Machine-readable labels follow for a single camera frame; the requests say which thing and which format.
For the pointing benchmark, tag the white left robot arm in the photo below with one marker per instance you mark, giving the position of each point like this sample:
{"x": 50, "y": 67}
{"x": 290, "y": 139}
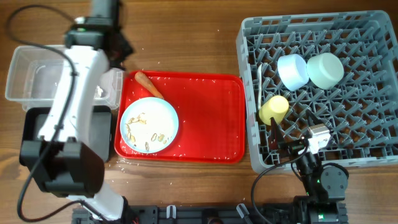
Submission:
{"x": 61, "y": 160}

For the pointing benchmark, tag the red plastic tray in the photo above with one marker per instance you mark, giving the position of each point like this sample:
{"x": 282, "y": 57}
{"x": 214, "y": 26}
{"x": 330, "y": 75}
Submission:
{"x": 211, "y": 111}

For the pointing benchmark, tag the white tissue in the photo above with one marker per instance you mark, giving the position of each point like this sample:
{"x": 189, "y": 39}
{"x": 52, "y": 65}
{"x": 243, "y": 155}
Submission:
{"x": 98, "y": 92}

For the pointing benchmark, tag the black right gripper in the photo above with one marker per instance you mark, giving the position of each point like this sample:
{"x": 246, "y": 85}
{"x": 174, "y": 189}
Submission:
{"x": 294, "y": 147}

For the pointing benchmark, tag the yellow plastic cup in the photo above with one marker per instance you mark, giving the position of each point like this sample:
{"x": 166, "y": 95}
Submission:
{"x": 276, "y": 107}

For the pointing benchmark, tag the black plastic bin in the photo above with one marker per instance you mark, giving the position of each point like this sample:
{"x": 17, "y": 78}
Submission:
{"x": 101, "y": 128}

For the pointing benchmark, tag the clear plastic bin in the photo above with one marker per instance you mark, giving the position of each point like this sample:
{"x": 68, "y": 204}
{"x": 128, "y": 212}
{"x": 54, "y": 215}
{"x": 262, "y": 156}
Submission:
{"x": 34, "y": 75}

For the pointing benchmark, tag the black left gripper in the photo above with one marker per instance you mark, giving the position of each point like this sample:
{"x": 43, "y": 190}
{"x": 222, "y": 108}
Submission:
{"x": 129, "y": 50}

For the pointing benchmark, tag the white plastic spoon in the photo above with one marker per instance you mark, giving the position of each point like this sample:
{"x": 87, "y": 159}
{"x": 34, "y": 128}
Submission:
{"x": 259, "y": 96}

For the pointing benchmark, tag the blue plate with rice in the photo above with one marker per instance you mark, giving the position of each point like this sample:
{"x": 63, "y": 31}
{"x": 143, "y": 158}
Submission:
{"x": 148, "y": 126}

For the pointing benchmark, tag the grey dishwasher rack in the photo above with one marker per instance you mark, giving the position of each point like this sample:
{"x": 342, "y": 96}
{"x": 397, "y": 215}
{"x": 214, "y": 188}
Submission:
{"x": 360, "y": 111}

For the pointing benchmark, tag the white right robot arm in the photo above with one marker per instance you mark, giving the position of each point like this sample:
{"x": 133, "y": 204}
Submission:
{"x": 325, "y": 184}

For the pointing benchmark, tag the orange carrot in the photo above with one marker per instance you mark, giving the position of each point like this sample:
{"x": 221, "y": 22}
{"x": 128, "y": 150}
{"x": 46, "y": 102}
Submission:
{"x": 143, "y": 80}

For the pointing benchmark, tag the green bowl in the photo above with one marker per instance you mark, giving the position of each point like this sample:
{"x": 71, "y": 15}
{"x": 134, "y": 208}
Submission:
{"x": 325, "y": 70}

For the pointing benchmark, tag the light blue bowl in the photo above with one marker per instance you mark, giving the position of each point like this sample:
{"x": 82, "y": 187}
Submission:
{"x": 292, "y": 71}

